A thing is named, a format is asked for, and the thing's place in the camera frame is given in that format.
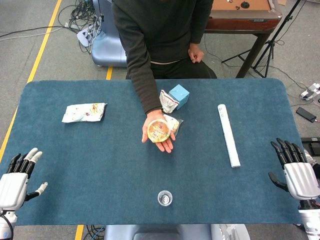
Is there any person's right hand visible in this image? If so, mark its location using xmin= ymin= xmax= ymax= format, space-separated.
xmin=141 ymin=109 xmax=176 ymax=154

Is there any person's left hand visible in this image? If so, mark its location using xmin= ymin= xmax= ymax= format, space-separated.
xmin=187 ymin=42 xmax=205 ymax=64

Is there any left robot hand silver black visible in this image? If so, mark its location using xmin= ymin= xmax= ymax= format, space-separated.
xmin=0 ymin=147 xmax=49 ymax=211

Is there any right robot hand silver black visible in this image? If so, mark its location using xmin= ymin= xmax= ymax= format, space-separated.
xmin=268 ymin=137 xmax=320 ymax=201

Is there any round yellow snack cup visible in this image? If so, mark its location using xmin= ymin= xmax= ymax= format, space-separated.
xmin=147 ymin=118 xmax=172 ymax=143

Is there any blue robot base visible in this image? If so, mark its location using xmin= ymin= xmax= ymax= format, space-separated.
xmin=91 ymin=0 xmax=128 ymax=68

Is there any person's left forearm dark sleeve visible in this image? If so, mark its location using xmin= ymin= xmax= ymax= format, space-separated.
xmin=190 ymin=0 xmax=214 ymax=46

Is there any person's right forearm dark sleeve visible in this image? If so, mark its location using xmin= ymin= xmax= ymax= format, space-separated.
xmin=125 ymin=49 xmax=164 ymax=116

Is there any clear bag with bread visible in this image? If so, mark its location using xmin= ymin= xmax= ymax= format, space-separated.
xmin=163 ymin=114 xmax=184 ymax=137

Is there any black pedal box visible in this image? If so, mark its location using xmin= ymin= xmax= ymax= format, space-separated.
xmin=301 ymin=136 xmax=320 ymax=156

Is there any person torso dark sweater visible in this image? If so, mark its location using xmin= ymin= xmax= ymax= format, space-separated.
xmin=111 ymin=0 xmax=218 ymax=80

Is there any red white snack packet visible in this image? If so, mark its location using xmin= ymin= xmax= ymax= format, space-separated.
xmin=159 ymin=89 xmax=180 ymax=114

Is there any light blue carton box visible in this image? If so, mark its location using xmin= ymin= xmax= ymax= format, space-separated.
xmin=168 ymin=84 xmax=190 ymax=111

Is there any clear plastic jar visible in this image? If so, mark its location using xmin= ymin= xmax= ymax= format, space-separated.
xmin=157 ymin=190 xmax=173 ymax=207

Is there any brown wooden table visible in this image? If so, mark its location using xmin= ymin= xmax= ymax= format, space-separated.
xmin=204 ymin=0 xmax=283 ymax=79

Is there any black smartphone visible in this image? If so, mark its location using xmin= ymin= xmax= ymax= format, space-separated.
xmin=296 ymin=106 xmax=317 ymax=123

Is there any blue table mat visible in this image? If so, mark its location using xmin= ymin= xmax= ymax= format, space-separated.
xmin=0 ymin=77 xmax=305 ymax=226

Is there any long white box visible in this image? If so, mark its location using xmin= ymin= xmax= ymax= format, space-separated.
xmin=217 ymin=103 xmax=241 ymax=169

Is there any black tripod stand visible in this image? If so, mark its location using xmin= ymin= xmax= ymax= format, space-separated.
xmin=221 ymin=0 xmax=303 ymax=78

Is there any white printed snack bag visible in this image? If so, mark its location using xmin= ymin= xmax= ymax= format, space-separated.
xmin=61 ymin=102 xmax=108 ymax=124

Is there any grey robot torso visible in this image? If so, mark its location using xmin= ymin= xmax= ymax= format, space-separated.
xmin=103 ymin=224 xmax=251 ymax=240

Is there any white power strip with plugs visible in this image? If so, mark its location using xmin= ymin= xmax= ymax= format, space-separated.
xmin=299 ymin=83 xmax=320 ymax=100

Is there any white floor socket board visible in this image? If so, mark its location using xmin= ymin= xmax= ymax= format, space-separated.
xmin=76 ymin=24 xmax=101 ymax=47

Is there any black cable bundle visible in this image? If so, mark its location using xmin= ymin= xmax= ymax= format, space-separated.
xmin=57 ymin=0 xmax=101 ymax=33

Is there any long black floor cable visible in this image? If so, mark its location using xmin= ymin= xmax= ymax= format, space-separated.
xmin=0 ymin=24 xmax=66 ymax=42

